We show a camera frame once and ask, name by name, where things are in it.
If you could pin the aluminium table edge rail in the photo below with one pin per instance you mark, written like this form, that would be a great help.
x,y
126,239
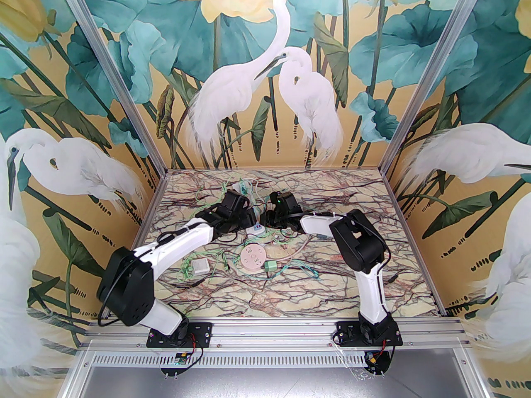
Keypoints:
x,y
404,222
274,170
143,225

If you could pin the small circuit board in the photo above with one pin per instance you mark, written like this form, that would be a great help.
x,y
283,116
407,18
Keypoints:
x,y
181,360
375,361

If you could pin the white vented panel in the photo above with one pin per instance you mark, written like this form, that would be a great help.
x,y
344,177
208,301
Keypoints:
x,y
269,361

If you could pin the round pink socket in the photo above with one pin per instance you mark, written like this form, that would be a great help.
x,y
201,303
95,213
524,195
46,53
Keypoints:
x,y
253,259

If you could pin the white power strip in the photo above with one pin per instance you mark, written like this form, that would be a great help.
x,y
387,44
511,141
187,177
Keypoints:
x,y
256,229

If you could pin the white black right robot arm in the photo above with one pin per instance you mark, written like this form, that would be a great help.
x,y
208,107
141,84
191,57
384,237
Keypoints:
x,y
369,297

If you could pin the aluminium frame post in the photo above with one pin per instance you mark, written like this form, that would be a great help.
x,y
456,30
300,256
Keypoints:
x,y
114,73
428,73

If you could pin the white USB charger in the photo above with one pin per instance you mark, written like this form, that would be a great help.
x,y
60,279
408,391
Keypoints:
x,y
201,267

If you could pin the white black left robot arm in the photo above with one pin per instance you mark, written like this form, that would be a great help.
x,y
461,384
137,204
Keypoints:
x,y
182,243

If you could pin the green USB charger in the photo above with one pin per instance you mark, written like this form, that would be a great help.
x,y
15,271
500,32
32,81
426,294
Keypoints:
x,y
272,266

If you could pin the grey metal base plate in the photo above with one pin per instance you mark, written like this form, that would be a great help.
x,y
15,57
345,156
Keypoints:
x,y
269,384

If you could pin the aluminium front frame rail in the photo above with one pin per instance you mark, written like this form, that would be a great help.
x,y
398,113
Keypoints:
x,y
269,334

